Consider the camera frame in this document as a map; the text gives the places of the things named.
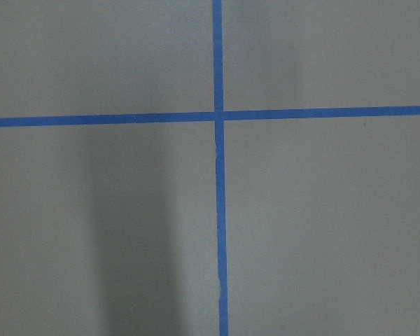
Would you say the blue tape strip crosswise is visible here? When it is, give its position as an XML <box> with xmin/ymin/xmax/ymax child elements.
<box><xmin>0</xmin><ymin>106</ymin><xmax>420</xmax><ymax>128</ymax></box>

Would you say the blue tape strip lengthwise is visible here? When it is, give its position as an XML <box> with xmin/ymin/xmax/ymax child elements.
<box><xmin>212</xmin><ymin>1</ymin><xmax>229</xmax><ymax>335</ymax></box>

